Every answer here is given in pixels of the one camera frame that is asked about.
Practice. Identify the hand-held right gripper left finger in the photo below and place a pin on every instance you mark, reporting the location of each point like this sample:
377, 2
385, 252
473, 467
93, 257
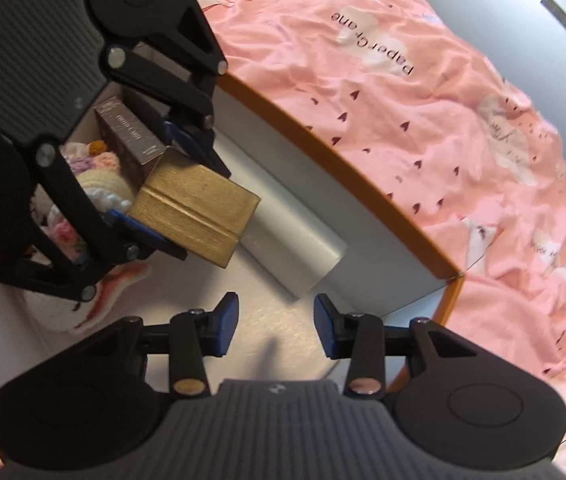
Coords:
225, 325

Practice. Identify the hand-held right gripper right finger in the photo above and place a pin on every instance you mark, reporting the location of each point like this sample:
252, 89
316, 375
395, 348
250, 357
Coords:
325, 327

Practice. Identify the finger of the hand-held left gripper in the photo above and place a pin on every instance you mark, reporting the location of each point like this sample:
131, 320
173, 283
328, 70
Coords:
188, 140
133, 227

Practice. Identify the cream crochet bunny doll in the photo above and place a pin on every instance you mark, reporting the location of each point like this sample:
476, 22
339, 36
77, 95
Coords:
103, 185

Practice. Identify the dark brown gift box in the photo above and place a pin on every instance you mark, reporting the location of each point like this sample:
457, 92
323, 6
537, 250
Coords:
123, 135

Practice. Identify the gold box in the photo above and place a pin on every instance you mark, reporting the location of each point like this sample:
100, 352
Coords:
198, 205

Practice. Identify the long white box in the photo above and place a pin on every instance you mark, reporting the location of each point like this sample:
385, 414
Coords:
298, 255

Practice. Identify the orange cardboard box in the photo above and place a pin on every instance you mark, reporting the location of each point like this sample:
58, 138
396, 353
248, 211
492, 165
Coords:
363, 240

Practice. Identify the pink peach plush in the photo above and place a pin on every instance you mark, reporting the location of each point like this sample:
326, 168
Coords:
63, 310

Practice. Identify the pink printed blanket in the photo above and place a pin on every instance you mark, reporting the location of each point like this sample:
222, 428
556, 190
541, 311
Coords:
413, 85

